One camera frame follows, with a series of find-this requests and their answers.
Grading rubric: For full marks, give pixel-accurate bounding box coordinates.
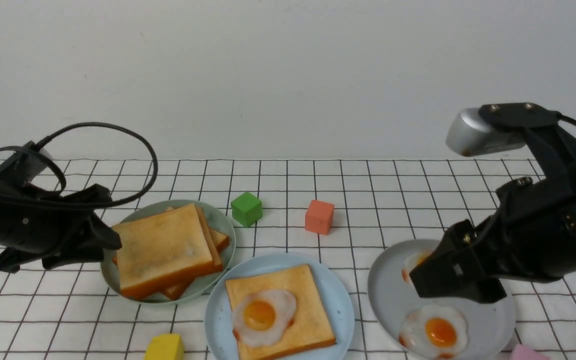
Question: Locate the toast slice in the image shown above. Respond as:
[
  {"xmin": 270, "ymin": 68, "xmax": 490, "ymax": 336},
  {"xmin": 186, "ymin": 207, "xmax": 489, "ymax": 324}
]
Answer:
[
  {"xmin": 112, "ymin": 206, "xmax": 230, "ymax": 266},
  {"xmin": 226, "ymin": 264, "xmax": 336, "ymax": 360},
  {"xmin": 112, "ymin": 203, "xmax": 224, "ymax": 301},
  {"xmin": 160, "ymin": 278, "xmax": 194, "ymax": 301}
]

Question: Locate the green plate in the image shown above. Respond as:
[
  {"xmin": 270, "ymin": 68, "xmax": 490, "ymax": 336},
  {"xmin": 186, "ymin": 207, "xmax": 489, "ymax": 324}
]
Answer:
[{"xmin": 122, "ymin": 199, "xmax": 237, "ymax": 306}]

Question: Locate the black left camera cable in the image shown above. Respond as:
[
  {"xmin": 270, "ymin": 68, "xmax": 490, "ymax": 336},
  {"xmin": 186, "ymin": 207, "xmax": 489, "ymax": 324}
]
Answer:
[{"xmin": 0, "ymin": 122, "xmax": 159, "ymax": 208}]

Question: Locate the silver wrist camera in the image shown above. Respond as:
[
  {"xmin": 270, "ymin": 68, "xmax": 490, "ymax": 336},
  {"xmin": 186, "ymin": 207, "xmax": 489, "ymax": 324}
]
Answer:
[
  {"xmin": 445, "ymin": 108, "xmax": 526, "ymax": 158},
  {"xmin": 0, "ymin": 141, "xmax": 55, "ymax": 187}
]

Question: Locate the orange-red cube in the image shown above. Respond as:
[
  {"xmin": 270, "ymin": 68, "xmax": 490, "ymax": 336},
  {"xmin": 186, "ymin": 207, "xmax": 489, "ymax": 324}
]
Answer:
[{"xmin": 304, "ymin": 199, "xmax": 335, "ymax": 236}]

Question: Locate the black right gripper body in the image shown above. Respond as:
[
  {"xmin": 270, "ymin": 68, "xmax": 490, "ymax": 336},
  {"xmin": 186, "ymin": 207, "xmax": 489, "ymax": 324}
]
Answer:
[{"xmin": 478, "ymin": 103, "xmax": 576, "ymax": 281}]

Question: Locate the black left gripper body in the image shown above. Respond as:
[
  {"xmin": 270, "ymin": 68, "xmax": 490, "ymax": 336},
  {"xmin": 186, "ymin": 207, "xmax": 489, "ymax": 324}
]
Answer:
[{"xmin": 0, "ymin": 181, "xmax": 111, "ymax": 251}]

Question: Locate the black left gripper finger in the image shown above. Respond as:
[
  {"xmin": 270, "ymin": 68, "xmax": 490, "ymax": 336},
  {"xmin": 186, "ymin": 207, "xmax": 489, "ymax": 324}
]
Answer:
[
  {"xmin": 0, "ymin": 244, "xmax": 105, "ymax": 273},
  {"xmin": 86, "ymin": 211, "xmax": 122, "ymax": 251}
]

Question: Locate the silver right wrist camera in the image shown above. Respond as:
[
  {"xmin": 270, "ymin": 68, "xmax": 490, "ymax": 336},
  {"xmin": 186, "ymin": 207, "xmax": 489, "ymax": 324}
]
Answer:
[{"xmin": 445, "ymin": 108, "xmax": 526, "ymax": 158}]

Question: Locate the light blue plate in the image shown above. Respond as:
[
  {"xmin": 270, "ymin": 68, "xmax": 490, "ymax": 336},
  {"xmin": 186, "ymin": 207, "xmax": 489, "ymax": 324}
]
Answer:
[{"xmin": 203, "ymin": 252, "xmax": 355, "ymax": 360}]

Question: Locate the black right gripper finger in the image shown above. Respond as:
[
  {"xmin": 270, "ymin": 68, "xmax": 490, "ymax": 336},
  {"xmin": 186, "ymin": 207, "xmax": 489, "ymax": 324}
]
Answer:
[
  {"xmin": 455, "ymin": 280, "xmax": 507, "ymax": 305},
  {"xmin": 410, "ymin": 219, "xmax": 490, "ymax": 299}
]

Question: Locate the yellow cube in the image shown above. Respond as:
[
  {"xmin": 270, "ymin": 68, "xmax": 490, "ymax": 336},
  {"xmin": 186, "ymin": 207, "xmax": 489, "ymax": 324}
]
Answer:
[{"xmin": 143, "ymin": 333, "xmax": 185, "ymax": 360}]

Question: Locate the green cube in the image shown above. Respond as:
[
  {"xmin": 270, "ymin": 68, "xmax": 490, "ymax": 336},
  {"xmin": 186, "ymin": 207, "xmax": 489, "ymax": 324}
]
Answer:
[{"xmin": 230, "ymin": 192, "xmax": 263, "ymax": 228}]

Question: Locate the fried egg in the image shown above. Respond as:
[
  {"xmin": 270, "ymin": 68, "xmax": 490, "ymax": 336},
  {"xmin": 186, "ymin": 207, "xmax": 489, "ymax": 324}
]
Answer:
[
  {"xmin": 401, "ymin": 249, "xmax": 432, "ymax": 288},
  {"xmin": 231, "ymin": 289, "xmax": 297, "ymax": 347},
  {"xmin": 398, "ymin": 304, "xmax": 469, "ymax": 360}
]

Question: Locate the pink cube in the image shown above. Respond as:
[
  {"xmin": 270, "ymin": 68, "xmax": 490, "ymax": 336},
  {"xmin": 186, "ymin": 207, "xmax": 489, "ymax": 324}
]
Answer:
[{"xmin": 509, "ymin": 343, "xmax": 550, "ymax": 360}]

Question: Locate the grey plate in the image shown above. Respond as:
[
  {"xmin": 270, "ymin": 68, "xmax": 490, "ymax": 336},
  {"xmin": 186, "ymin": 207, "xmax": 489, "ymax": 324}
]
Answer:
[{"xmin": 366, "ymin": 239, "xmax": 516, "ymax": 360}]

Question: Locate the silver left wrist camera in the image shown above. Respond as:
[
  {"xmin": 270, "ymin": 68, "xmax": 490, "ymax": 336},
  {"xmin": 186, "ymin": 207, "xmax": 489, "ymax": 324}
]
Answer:
[{"xmin": 0, "ymin": 141, "xmax": 55, "ymax": 187}]

